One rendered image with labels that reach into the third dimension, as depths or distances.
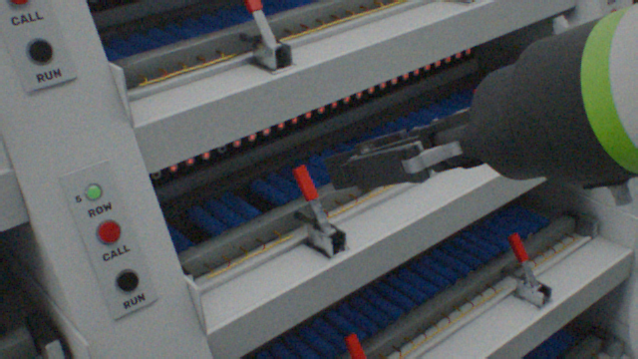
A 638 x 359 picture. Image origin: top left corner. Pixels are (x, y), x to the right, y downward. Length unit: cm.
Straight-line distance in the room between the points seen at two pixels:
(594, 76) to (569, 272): 64
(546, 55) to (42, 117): 36
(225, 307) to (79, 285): 14
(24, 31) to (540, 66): 37
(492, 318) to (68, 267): 53
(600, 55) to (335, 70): 36
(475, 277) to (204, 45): 46
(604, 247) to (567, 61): 68
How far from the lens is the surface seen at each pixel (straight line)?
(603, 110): 40
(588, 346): 115
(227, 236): 73
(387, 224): 77
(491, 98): 47
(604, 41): 41
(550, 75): 42
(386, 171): 52
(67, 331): 64
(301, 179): 72
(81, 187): 60
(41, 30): 60
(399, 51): 77
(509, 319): 93
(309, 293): 71
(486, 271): 97
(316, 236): 73
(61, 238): 60
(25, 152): 59
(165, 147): 63
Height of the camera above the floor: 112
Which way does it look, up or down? 14 degrees down
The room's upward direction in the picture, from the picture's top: 16 degrees counter-clockwise
